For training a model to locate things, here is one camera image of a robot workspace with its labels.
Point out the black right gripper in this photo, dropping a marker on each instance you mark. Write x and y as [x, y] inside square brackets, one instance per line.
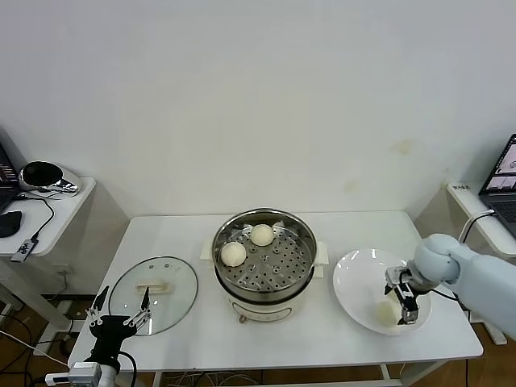
[409, 290]

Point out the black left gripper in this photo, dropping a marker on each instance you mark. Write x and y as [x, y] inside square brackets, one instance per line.
[113, 332]

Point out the round glass lid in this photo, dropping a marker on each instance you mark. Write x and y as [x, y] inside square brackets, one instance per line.
[169, 310]

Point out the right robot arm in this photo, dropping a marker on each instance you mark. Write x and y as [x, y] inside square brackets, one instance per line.
[475, 278]

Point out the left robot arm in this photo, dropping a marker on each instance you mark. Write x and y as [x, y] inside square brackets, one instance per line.
[106, 369]

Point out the stainless steel steamer basket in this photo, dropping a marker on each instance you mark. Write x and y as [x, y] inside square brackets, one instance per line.
[262, 282]

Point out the white round plate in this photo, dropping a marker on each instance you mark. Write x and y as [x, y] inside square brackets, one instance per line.
[359, 278]

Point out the white side desk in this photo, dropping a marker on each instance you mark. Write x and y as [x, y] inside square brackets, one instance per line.
[459, 197]
[60, 225]

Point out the cream electric cooker base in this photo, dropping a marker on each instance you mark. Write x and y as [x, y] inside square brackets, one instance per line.
[262, 310]

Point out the black computer mouse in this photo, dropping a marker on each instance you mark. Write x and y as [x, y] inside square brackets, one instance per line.
[10, 223]

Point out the grey laptop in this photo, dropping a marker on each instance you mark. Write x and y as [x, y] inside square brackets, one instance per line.
[502, 189]

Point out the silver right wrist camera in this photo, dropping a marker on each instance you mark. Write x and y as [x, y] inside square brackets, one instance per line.
[396, 275]

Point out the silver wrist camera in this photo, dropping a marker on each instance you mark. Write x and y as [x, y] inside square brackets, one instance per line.
[396, 275]
[82, 371]

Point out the white wall socket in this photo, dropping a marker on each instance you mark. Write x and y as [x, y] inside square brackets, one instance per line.
[64, 269]

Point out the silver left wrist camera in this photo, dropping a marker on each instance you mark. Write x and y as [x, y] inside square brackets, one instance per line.
[82, 371]

